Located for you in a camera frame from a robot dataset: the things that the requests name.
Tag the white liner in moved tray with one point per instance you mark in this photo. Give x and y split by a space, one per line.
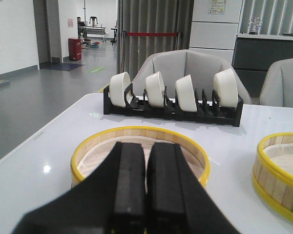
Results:
99 152

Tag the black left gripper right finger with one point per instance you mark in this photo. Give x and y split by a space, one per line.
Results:
176 201

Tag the white steamer liner paper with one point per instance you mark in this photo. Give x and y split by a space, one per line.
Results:
282 156

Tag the grey armchair left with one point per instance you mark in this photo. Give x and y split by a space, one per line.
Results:
174 65

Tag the white cabinet column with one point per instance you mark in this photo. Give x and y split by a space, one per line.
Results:
214 27

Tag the bamboo steamer tray yellow rims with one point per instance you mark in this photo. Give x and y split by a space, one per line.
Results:
140 131

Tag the bamboo steamer base tray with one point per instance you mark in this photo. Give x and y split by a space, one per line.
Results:
272 183

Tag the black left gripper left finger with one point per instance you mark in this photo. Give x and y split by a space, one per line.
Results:
111 200

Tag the white bowl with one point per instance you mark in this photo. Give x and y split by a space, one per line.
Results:
154 87
226 88
117 86
185 93

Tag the black dish rack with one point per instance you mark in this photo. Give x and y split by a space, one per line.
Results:
211 114

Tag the grey armchair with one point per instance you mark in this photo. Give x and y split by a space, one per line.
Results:
277 89
174 65

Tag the dark grey counter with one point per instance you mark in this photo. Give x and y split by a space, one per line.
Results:
254 54

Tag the red barrier tape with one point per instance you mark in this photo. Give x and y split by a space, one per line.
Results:
137 34

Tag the white bowl far left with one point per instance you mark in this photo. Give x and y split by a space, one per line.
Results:
117 86

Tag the person in background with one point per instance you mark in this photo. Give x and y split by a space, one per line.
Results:
81 27

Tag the grey armchair right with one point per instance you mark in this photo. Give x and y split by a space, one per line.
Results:
277 89

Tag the white bowl far right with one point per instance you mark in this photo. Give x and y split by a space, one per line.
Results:
226 88

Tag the red bin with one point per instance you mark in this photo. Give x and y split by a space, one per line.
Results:
75 51

